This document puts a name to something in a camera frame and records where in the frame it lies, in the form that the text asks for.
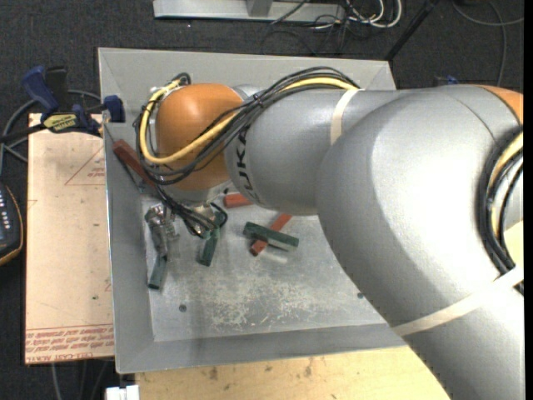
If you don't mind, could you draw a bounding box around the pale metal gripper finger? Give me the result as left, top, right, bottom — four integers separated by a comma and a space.
143, 204, 169, 263
165, 219, 182, 261

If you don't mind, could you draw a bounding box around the dark green flat block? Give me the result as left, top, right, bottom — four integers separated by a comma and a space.
196, 227, 222, 268
147, 255, 170, 290
242, 221, 301, 250

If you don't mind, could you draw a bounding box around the red-brown flat block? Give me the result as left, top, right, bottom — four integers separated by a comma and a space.
249, 212, 294, 258
112, 139, 157, 192
222, 192, 253, 209

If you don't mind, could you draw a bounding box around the brown cardboard board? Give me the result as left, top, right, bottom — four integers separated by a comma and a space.
23, 112, 116, 365

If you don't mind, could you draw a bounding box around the grey metal bin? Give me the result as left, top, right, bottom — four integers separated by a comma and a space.
97, 47, 408, 375

